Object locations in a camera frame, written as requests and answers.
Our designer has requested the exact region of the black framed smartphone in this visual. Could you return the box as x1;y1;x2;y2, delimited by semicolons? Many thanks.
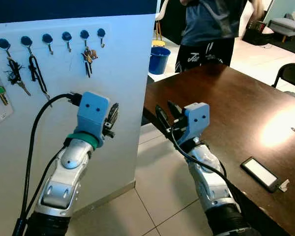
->
240;157;281;193

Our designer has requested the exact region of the blue bucket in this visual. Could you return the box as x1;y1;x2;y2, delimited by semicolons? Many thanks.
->
148;46;172;75

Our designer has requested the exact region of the dark brown wooden table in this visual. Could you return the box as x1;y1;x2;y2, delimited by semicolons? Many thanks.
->
142;63;295;236

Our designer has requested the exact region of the person in dark shirt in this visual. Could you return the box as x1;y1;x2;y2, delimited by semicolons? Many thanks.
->
175;0;266;73

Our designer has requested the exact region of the white chair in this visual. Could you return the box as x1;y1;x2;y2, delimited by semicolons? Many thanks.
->
154;0;169;41

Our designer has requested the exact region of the black folding chair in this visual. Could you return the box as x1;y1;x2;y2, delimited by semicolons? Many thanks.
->
271;62;295;94

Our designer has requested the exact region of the black key bundle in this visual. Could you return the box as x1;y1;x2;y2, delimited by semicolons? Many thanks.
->
4;56;32;96

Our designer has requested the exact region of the black basket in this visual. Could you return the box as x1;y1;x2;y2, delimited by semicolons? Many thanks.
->
245;20;269;46

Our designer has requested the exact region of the small silver tag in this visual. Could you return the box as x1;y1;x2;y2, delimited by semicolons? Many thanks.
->
278;179;290;192

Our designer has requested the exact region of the grey armchair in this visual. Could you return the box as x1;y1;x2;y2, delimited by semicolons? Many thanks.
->
268;11;295;42

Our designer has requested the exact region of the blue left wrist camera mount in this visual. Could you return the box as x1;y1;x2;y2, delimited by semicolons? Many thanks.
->
76;91;112;147

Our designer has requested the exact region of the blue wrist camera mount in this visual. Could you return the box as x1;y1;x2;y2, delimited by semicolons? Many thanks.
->
179;102;210;144
76;91;112;147

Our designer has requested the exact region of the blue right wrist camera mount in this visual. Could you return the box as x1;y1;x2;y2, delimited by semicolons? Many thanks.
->
179;102;210;144

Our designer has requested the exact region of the blue wall hook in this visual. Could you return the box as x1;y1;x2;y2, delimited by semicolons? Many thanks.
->
20;35;35;55
0;38;12;57
61;31;73;53
97;28;107;48
80;29;90;47
42;33;55;55

